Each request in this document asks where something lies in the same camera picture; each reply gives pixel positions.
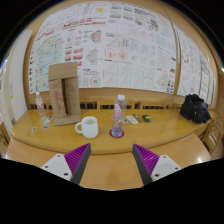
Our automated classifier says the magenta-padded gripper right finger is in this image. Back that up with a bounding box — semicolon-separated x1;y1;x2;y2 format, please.
132;143;183;186

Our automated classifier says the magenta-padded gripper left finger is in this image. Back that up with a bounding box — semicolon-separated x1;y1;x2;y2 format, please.
40;142;92;186

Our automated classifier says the clear plastic water bottle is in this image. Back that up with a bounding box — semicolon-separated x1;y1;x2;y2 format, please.
111;94;128;138

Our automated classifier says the white ceramic mug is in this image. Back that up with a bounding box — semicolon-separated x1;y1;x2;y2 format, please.
74;115;100;140

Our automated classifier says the flat round red coaster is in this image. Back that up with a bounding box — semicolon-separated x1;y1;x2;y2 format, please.
109;129;125;140

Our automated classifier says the dark pen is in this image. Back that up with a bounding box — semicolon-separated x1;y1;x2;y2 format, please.
133;113;143;124

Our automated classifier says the white card with dots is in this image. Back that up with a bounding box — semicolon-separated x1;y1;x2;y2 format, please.
125;114;139;126

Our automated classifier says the small red-labelled plastic bottle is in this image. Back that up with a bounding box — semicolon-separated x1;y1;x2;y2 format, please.
35;91;48;121

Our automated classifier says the brown cardboard box stand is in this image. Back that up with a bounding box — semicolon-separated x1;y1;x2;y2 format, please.
48;61;82;127

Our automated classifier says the black bag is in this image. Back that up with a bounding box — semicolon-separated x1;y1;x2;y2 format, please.
179;93;212;125

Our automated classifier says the wooden chair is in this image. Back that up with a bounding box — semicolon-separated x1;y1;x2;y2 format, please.
201;116;224;155
0;121;13;158

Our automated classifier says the paper posters group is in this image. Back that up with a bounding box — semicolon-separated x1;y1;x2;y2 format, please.
28;0;216;106

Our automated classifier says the wooden slotted wall rail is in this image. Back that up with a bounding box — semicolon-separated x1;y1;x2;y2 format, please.
26;97;188;112

